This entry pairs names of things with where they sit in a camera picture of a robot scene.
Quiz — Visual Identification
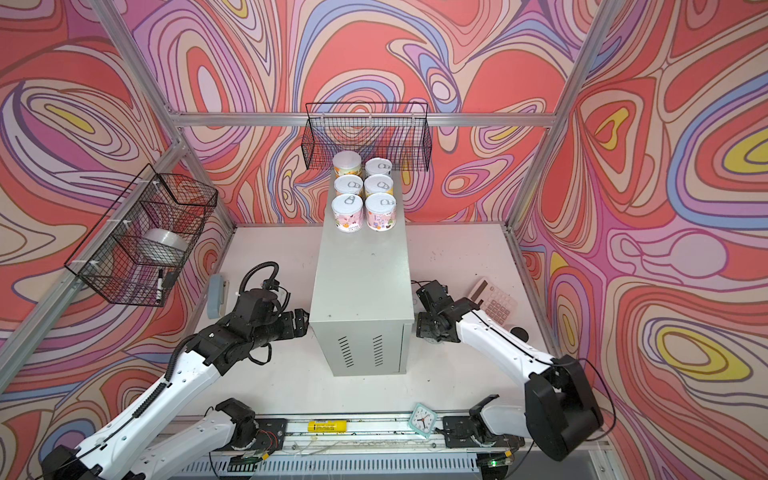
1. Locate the pink label can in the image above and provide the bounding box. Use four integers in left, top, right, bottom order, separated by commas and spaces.
334, 174, 364, 196
365, 193, 397, 232

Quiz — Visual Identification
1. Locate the can one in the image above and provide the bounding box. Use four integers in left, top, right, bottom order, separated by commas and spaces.
331, 194, 364, 233

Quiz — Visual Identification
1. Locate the white brown label can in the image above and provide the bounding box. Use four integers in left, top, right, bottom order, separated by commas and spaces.
365, 157, 393, 176

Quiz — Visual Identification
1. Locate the orange fruit can plastic lid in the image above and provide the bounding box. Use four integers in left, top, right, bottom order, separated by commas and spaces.
332, 150, 362, 178

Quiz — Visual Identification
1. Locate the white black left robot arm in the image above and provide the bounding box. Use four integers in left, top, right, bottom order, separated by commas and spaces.
41, 289, 310, 479

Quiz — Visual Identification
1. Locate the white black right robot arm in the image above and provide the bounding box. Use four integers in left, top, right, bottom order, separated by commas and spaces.
416, 280, 604, 461

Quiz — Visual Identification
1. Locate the pink calculator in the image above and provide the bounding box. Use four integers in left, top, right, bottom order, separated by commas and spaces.
468, 277, 518, 329

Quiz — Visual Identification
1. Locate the grey metal cabinet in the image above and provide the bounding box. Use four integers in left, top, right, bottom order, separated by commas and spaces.
311, 181, 415, 377

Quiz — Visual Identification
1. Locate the pink round container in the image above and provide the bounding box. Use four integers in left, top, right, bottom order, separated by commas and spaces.
510, 326, 530, 343

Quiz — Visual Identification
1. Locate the teal alarm clock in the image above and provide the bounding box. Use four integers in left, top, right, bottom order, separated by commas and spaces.
407, 403, 438, 438

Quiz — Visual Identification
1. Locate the black marker pen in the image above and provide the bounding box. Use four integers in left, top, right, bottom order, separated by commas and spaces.
155, 268, 164, 304

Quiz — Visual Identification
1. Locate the silver tape roll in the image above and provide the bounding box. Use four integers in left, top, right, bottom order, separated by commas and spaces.
143, 228, 188, 252

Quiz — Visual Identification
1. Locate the green circuit board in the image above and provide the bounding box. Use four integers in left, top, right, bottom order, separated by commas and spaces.
227, 456, 265, 473

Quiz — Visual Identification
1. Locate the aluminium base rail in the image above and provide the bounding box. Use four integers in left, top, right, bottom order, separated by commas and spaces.
203, 410, 565, 457

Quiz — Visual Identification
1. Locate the black wire basket left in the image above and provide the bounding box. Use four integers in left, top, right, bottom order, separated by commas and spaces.
64, 165, 218, 307

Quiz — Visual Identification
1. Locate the black wire basket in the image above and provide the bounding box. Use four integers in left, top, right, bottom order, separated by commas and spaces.
301, 100, 433, 172
64, 165, 218, 307

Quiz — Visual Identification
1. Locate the white vented cable duct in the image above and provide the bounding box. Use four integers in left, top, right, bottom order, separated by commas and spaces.
173, 453, 480, 479

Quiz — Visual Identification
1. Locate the black wire basket rear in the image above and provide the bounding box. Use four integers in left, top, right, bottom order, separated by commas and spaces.
301, 100, 433, 172

